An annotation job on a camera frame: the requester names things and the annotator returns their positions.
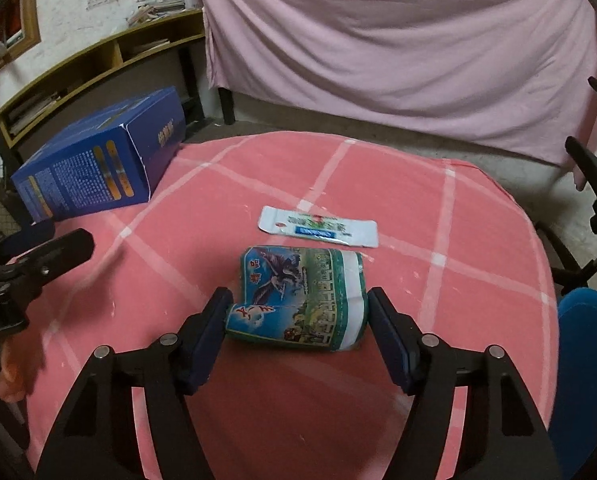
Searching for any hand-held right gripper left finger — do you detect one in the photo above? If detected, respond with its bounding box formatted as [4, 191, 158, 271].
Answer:
[36, 286, 234, 480]

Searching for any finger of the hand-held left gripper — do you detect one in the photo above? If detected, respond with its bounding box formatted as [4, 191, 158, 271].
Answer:
[0, 228, 95, 292]
[0, 220, 56, 267]

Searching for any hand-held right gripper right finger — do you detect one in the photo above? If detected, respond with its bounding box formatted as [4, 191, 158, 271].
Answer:
[367, 286, 562, 480]

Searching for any green printed packet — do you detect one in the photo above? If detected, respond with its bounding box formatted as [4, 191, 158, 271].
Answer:
[224, 245, 369, 352]

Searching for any blue plastic basin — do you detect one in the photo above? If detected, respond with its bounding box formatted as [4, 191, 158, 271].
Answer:
[549, 287, 597, 480]

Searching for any person's left hand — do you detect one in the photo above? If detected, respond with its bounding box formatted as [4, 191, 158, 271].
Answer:
[0, 330, 46, 403]

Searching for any blue cardboard box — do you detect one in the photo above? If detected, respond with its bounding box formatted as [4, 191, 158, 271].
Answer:
[11, 86, 186, 223]

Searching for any stack of books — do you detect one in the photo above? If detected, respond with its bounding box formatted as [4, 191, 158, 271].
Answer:
[3, 91, 62, 136]

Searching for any white sachet with blue label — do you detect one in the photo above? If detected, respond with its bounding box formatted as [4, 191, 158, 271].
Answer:
[258, 205, 379, 248]

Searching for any pink checked tablecloth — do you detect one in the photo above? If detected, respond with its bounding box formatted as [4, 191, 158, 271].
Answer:
[6, 131, 562, 480]

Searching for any low wooden shelf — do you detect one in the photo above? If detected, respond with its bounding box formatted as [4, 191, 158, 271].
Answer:
[0, 7, 206, 158]

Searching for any pile of papers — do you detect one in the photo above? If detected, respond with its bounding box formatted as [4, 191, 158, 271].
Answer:
[126, 0, 186, 28]

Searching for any black office chair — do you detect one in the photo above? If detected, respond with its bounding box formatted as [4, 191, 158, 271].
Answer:
[533, 76, 597, 296]

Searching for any pink hanging sheet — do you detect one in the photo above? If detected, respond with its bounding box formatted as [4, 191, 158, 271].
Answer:
[186, 0, 597, 167]

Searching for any wooden picture frame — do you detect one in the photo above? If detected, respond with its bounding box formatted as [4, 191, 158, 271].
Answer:
[0, 0, 42, 83]

